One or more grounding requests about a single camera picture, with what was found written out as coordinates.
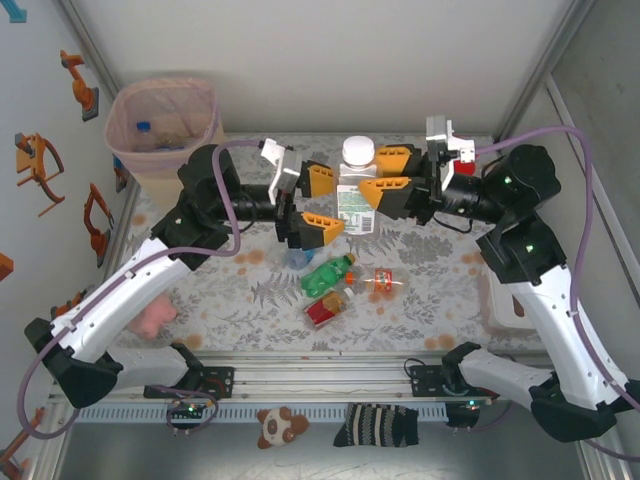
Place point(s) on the red plush toy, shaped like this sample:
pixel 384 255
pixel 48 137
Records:
pixel 464 168

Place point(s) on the brown white panda plush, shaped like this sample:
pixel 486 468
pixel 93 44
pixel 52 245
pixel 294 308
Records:
pixel 277 429

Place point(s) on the clear bottle green label white cap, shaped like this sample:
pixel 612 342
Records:
pixel 356 200

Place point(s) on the aluminium frame post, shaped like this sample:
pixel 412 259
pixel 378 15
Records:
pixel 545 65
pixel 82 35

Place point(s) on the black white striped sock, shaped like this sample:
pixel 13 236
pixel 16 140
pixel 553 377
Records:
pixel 375 425

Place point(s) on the controller board with leds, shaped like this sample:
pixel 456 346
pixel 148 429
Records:
pixel 187 410
pixel 462 417

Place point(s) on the pink plush toy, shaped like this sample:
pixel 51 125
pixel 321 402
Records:
pixel 152 317

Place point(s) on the red yellow label bottle white cap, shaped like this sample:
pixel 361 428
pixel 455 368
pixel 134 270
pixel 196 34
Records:
pixel 322 310

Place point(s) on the clear bottle orange label orange cap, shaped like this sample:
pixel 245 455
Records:
pixel 382 280

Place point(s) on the green bottle yellow cap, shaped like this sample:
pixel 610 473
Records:
pixel 322 277

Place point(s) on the beige plastic tray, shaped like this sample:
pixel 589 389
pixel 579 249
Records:
pixel 500 320

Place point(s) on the orange claw machine wall sticker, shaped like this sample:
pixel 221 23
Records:
pixel 31 170

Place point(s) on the beige mesh bin pink bag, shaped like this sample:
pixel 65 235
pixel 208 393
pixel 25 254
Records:
pixel 150 172

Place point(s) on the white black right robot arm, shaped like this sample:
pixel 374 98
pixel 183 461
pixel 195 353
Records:
pixel 555 320

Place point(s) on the blue wall sticker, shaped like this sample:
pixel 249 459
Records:
pixel 15 10

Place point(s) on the aluminium frame rail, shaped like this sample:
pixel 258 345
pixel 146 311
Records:
pixel 320 380

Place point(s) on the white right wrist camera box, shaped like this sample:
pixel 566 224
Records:
pixel 437 132

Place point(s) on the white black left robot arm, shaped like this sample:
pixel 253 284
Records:
pixel 125 290

